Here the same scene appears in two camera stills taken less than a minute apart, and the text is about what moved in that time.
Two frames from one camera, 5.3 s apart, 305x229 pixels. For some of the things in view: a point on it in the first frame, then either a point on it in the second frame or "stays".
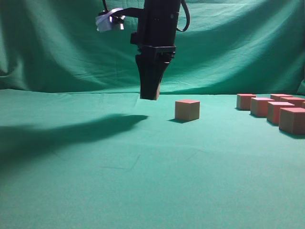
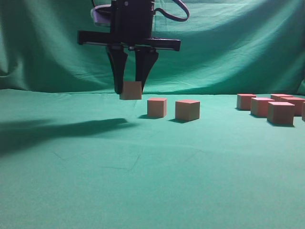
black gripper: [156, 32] to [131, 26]
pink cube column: [259, 106] stays
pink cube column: [243, 101] stays
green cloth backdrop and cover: [79, 149] stays
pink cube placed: [157, 91] to [157, 107]
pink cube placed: [188, 109] stays
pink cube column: [273, 110] stays
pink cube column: [297, 101] stays
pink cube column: [292, 119] to [131, 90]
